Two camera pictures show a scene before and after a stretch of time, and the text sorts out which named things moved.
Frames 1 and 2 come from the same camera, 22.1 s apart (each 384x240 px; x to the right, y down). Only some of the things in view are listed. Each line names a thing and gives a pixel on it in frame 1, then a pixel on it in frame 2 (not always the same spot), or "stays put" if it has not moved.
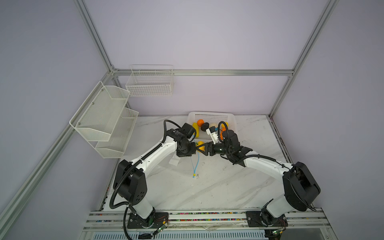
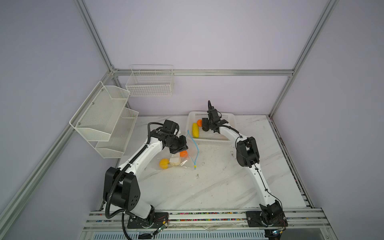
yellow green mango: (196, 126) stays put
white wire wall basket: (150, 80) stays put
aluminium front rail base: (309, 224) stays put
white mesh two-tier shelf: (103, 120) stays put
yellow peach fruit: (201, 148) to (164, 163)
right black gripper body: (220, 149) to (207, 123)
